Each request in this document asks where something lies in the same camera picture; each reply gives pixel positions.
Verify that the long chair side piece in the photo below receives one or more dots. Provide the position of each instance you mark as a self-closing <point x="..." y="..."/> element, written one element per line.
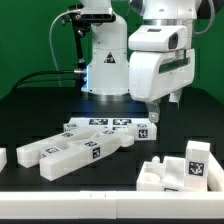
<point x="29" y="155"/>
<point x="79" y="155"/>

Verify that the white right border rail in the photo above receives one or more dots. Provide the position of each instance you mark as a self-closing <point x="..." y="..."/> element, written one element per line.
<point x="215" y="175"/>

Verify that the white chair seat block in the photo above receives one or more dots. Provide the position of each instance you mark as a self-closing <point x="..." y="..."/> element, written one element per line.
<point x="166" y="175"/>

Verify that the white front border rail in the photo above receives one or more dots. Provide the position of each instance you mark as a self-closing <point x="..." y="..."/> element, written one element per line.
<point x="111" y="205"/>

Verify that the white left border block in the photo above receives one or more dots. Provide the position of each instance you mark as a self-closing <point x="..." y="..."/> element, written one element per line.
<point x="3" y="158"/>

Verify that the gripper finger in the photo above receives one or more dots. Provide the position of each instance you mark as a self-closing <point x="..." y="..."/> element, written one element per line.
<point x="175" y="96"/>
<point x="153" y="111"/>

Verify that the black camera stand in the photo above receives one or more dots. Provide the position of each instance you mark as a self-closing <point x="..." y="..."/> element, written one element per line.
<point x="82" y="18"/>

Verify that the front long chair side piece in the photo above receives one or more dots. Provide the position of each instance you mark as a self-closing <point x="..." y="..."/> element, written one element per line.
<point x="79" y="155"/>

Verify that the rear long chair side piece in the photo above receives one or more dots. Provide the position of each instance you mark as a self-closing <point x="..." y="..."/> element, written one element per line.
<point x="29" y="155"/>

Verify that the white border rail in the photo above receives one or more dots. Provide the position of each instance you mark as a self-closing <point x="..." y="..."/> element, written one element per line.
<point x="111" y="205"/>
<point x="215" y="175"/>

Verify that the flat white tagged base plate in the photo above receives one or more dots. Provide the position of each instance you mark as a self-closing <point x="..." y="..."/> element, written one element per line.
<point x="111" y="123"/>

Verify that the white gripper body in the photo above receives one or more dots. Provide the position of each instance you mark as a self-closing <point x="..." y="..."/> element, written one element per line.
<point x="161" y="62"/>

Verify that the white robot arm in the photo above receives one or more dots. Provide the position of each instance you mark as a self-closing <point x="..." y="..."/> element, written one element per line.
<point x="108" y="71"/>

